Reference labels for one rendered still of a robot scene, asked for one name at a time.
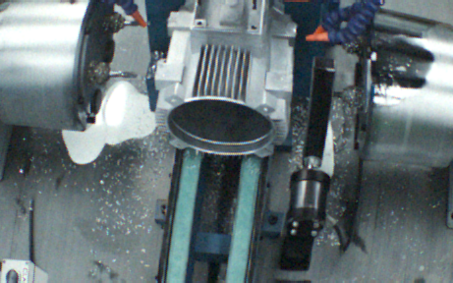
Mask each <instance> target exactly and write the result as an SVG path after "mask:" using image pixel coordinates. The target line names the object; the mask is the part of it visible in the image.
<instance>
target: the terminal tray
mask: <svg viewBox="0 0 453 283"><path fill-rule="evenodd" d="M213 1H214V2H215V3H213V2H212V1H211V0H201V5H200V6H199V5H198V3H197V2H196V6H195V12H194V17H193V18H192V22H191V27H190V31H191V36H190V42H191V50H190V51H192V52H193V53H192V54H196V53H199V48H200V46H201V50H202V52H204V51H205V47H206V45H207V48H208V51H211V47H212V45H213V46H215V47H214V50H218V49H219V45H221V51H225V45H227V51H231V46H233V52H238V49H239V47H240V51H241V53H242V54H244V53H245V48H246V49H247V55H249V56H251V50H252V51H253V57H254V58H257V59H259V60H261V58H264V51H265V47H264V44H265V38H266V29H267V20H268V17H267V14H268V4H269V0H257V1H258V2H259V3H258V2H257V1H256V10H253V9H252V7H253V1H252V0H213ZM217 2H218V3H217ZM212 3H213V4H212ZM244 3H245V4H246V6H247V7H245V5H244ZM260 3H261V4H260ZM220 4H221V5H222V6H220ZM259 4H260V6H259ZM213 5H214V6H213ZM216 5H217V6H216ZM208 6H209V7H208ZM212 6H213V7H212ZM211 7H212V8H211ZM215 7H216V8H215ZM220 7H221V9H220ZM209 9H210V10H211V11H212V12H211V11H210V10H209ZM205 11H206V12H205ZM211 13H212V15H211V17H210V14H211ZM218 14H220V15H218ZM251 14H252V15H251ZM203 18H205V20H204V19H203ZM252 18H255V19H256V20H255V19H254V20H253V19H252ZM257 20H258V21H257ZM210 21H212V22H213V24H212V23H211V22H210ZM242 21H243V24H242ZM250 21H252V22H250ZM253 21H254V23H253ZM256 21H257V23H256ZM206 22H207V23H208V24H209V25H210V26H206ZM245 23H246V24H245ZM220 24H221V25H220ZM236 25H237V26H236ZM247 25H248V26H247ZM220 26H221V27H220ZM237 27H238V30H237ZM229 28H233V30H229ZM242 29H243V30H242ZM241 30H242V31H241ZM247 30H248V31H247Z"/></svg>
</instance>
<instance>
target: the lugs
mask: <svg viewBox="0 0 453 283"><path fill-rule="evenodd" d="M196 2H197V0H186V3H185V7H187V8H190V9H191V10H193V11H194V10H195V6H196ZM284 7H285V5H284V4H282V3H281V2H280V1H278V0H269V4H268V14H269V15H271V16H272V17H273V18H275V19H276V18H277V17H279V16H281V15H284ZM187 90H188V89H187V88H186V87H183V86H181V85H179V84H173V85H170V86H168V87H166V91H165V98H163V101H164V102H166V103H169V104H171V105H172V106H177V105H179V104H181V102H183V101H185V96H186V91H187ZM276 104H277V97H275V96H274V95H272V94H271V93H269V92H268V91H263V92H261V93H258V94H256V95H255V107H254V109H256V110H258V111H259V112H261V113H263V114H265V115H267V114H270V113H272V112H275V111H276ZM169 143H170V144H172V145H175V146H177V147H179V149H181V150H182V149H184V147H187V146H188V145H186V144H184V143H182V142H180V141H178V140H177V139H176V138H173V137H172V136H170V140H169ZM273 147H274V144H270V145H268V146H267V147H265V148H264V149H263V150H260V151H257V152H254V154H256V155H257V156H259V157H265V156H267V155H270V154H272V153H273Z"/></svg>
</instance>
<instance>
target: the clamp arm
mask: <svg viewBox="0 0 453 283"><path fill-rule="evenodd" d="M335 77H336V59H334V58H324V57H318V56H313V59H312V74H311V88H310V91H311V96H310V103H309V110H308V119H307V125H306V134H305V141H304V149H303V158H302V165H303V166H306V164H307V159H308V160H309V163H313V159H316V161H315V164H316V165H318V161H319V165H318V168H319V167H321V165H322V160H323V154H324V149H325V143H326V138H327V132H328V126H329V120H330V115H331V113H330V109H331V104H332V98H333V93H334V83H335ZM312 158H313V159H312Z"/></svg>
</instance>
